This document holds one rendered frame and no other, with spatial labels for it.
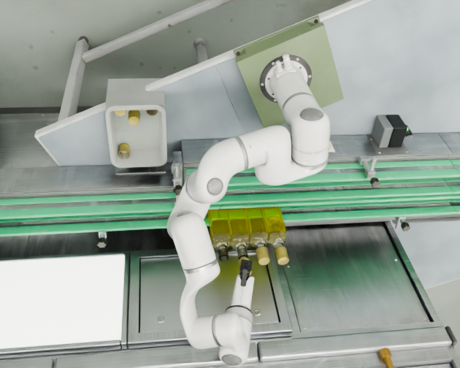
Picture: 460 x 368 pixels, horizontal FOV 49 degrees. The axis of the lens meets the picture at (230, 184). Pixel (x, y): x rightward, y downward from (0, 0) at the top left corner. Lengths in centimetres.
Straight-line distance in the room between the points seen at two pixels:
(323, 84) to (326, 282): 63
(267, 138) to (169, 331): 62
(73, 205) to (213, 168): 61
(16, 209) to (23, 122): 80
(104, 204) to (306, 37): 78
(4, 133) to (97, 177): 75
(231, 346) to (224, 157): 45
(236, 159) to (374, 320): 73
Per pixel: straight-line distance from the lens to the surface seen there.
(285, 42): 147
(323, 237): 183
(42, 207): 165
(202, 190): 115
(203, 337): 126
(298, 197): 163
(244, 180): 154
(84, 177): 170
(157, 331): 150
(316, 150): 128
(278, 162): 124
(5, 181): 175
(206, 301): 156
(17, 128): 237
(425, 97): 182
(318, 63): 153
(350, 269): 176
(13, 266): 173
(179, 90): 158
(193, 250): 118
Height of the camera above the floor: 211
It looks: 48 degrees down
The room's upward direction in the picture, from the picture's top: 169 degrees clockwise
